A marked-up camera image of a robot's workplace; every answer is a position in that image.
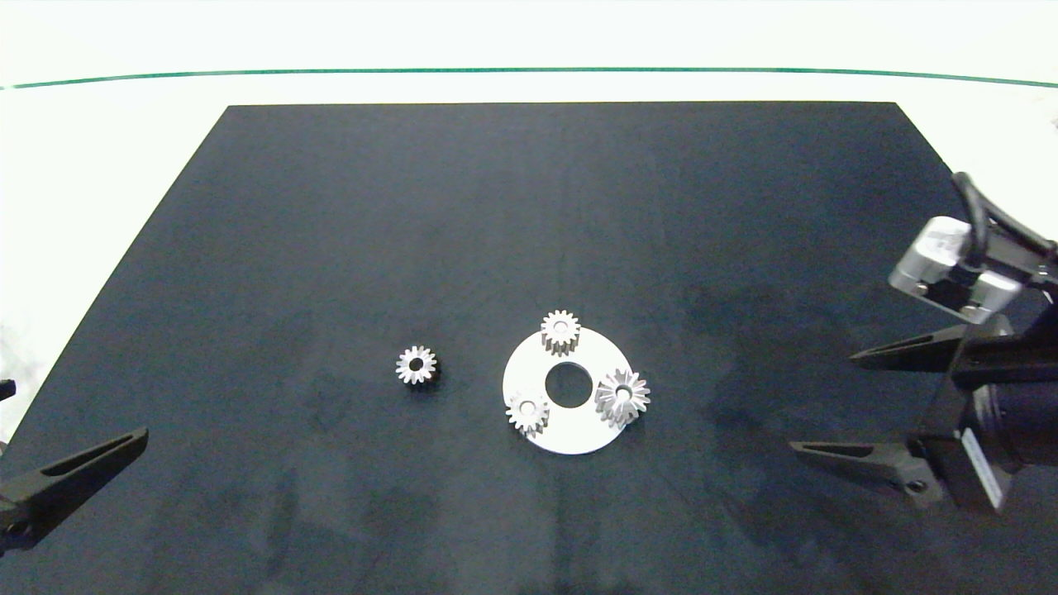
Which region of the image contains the black cable loop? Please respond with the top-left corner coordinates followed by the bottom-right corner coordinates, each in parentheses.
top-left (951, 172), bottom-right (1058, 274)

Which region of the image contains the round white pin plate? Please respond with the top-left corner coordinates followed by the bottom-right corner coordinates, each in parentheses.
top-left (503, 325), bottom-right (637, 455)

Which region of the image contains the larger steel gear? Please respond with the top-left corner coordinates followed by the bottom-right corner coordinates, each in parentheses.
top-left (594, 369), bottom-right (651, 428)

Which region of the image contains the silver boxy wrist camera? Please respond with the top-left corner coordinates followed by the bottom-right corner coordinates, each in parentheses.
top-left (889, 217), bottom-right (1026, 325)

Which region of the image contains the dark table mat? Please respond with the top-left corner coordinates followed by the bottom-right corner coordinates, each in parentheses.
top-left (0, 102), bottom-right (1058, 595)

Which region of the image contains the small steel gear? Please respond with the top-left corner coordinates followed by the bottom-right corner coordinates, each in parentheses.
top-left (395, 345), bottom-right (439, 387)
top-left (541, 310), bottom-right (581, 356)
top-left (506, 391), bottom-right (550, 439)

